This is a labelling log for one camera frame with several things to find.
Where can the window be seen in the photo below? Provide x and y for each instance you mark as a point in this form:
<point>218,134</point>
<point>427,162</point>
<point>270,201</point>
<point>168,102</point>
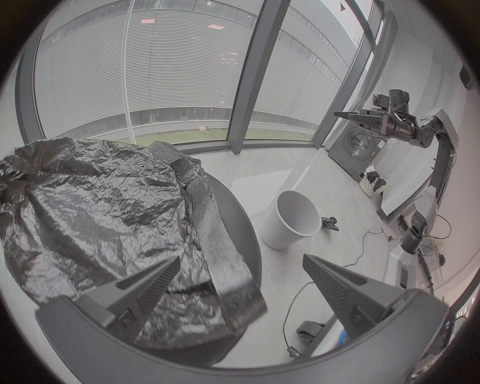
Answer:
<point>240,112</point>

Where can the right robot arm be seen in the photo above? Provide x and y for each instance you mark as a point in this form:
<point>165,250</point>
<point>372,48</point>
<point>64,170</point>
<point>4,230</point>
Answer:
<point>444,161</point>

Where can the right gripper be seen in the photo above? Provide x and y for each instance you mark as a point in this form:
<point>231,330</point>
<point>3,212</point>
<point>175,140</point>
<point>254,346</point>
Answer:
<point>382,122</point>

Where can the round woven basket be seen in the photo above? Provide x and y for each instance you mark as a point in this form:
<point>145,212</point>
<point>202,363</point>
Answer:
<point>369,189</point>

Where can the black plastic bag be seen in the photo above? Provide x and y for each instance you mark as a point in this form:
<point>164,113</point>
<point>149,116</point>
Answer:
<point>93,210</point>

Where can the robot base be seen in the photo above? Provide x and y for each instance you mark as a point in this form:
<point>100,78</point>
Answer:
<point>397,262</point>

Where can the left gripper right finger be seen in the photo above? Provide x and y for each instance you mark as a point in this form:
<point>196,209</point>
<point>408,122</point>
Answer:
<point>337,288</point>

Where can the grey washing machine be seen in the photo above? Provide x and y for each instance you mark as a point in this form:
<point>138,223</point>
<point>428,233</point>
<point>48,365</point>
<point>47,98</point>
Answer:
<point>352,150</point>

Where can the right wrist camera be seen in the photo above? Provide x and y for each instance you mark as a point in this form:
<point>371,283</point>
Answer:
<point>380,100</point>

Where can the pile of clothes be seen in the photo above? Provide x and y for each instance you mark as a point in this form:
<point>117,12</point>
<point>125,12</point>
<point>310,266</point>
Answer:
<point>375,179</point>

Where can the black plastic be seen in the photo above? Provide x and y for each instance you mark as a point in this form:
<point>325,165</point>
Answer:
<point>330,224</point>

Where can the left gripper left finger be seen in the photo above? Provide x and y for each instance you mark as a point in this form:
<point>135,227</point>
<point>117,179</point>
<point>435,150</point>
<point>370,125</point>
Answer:
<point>150,288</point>

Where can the white trash bin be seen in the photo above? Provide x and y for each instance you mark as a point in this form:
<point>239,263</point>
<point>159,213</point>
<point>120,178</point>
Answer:
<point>277,232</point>

